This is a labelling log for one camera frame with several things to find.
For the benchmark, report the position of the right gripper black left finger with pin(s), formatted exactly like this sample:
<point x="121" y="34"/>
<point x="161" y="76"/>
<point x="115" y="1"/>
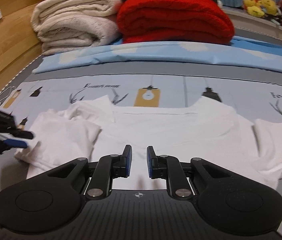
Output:
<point x="55" y="198"/>

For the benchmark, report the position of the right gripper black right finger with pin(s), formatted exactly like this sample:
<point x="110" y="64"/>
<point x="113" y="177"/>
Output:
<point x="227" y="201"/>

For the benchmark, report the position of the white long-sleeve shirt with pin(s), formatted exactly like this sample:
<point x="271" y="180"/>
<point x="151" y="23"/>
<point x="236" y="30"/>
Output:
<point x="208" y="129"/>

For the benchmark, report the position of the wooden bed headboard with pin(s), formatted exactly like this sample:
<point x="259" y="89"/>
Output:
<point x="19" y="45"/>

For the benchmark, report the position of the grey patterned duvet cover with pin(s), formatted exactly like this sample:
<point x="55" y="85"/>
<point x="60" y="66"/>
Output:
<point x="248" y="90"/>

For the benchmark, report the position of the cream folded blanket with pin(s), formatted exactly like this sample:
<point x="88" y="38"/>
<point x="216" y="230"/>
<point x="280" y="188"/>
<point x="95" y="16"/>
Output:
<point x="66" y="25"/>

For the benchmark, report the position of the light blue cloud sheet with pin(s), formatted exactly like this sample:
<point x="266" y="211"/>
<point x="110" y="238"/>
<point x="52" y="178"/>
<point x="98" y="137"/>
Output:
<point x="241" y="52"/>

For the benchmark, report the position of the red folded blanket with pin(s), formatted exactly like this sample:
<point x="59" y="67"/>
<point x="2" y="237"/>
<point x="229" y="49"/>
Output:
<point x="174" y="20"/>

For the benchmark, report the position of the yellow plush toys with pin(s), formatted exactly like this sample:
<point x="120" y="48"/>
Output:
<point x="261" y="8"/>

